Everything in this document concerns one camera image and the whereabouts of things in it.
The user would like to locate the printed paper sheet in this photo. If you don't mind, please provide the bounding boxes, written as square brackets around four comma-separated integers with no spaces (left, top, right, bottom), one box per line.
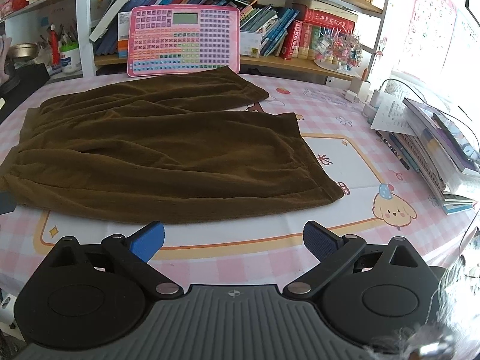
[371,94,423,138]

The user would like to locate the beige lying book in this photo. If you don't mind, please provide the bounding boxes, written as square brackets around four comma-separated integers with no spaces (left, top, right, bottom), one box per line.
[292,0,357,17]

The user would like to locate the pink checkered table mat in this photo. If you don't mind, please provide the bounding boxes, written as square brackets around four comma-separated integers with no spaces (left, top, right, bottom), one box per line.
[0,71,480,308]

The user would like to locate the small cardboard box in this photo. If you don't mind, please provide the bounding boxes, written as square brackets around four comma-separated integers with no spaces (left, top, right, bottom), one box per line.
[352,67,373,102]

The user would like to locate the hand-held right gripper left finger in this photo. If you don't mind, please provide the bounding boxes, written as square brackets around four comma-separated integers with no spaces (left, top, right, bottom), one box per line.
[44,222,183,301]

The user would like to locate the alphabet wall poster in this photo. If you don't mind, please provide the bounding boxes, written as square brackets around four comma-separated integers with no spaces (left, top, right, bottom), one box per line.
[397,0,459,77]

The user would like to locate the colourful bead tree ornament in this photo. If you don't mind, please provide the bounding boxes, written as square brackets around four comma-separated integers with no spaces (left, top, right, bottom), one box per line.
[313,26,363,72]

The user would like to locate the brass bowl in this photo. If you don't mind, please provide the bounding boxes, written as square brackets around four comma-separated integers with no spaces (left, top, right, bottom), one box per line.
[7,43,39,61]

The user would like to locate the tan thick standing book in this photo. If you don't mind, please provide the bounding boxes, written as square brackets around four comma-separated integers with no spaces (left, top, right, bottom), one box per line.
[299,22,314,60]

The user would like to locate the white leaning book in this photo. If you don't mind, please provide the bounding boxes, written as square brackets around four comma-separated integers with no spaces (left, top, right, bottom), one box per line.
[89,0,133,42]

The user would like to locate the small white box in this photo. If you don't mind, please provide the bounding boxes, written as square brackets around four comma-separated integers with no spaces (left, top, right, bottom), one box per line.
[240,32,263,59]

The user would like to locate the stack of notebooks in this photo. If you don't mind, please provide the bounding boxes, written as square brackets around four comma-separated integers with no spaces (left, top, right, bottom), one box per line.
[375,97,480,215]

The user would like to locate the white wooden bookshelf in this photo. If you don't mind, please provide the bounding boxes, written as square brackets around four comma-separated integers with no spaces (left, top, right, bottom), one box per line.
[0,0,394,83]

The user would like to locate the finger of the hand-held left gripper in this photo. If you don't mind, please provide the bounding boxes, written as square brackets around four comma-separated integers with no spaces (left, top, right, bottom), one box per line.
[0,192,16,215]

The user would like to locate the pink keyboard learning toy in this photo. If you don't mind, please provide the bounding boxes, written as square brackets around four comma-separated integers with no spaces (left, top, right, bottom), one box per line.
[127,4,241,77]

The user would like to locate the row of blue books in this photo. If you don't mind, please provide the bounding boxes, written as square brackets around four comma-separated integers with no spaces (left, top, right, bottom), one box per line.
[94,0,301,58]

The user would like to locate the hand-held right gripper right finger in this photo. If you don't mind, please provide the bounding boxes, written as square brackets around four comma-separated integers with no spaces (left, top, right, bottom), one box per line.
[283,220,431,299]

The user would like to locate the bunch of pens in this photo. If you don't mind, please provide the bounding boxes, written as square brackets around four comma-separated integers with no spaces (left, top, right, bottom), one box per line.
[39,24,80,47]

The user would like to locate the red thick standing book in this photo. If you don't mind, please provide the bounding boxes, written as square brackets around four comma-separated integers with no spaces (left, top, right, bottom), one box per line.
[282,20,304,61]

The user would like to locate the white charger with cable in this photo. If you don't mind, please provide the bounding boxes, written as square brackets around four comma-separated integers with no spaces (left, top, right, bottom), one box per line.
[362,79,398,121]

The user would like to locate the white pen jar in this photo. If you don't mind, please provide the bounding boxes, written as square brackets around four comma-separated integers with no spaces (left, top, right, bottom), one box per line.
[60,43,82,74]

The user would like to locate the orange white box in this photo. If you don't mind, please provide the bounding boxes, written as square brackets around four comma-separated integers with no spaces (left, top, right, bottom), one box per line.
[117,11,133,59]

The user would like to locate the brown pants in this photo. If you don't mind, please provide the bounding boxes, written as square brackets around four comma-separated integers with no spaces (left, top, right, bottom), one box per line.
[0,67,345,226]

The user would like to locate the red lying dictionary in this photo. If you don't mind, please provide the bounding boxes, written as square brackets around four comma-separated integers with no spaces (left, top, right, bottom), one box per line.
[303,7,359,28]

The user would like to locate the red figure pen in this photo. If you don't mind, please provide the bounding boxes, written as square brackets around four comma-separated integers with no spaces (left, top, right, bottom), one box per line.
[50,24,61,67]

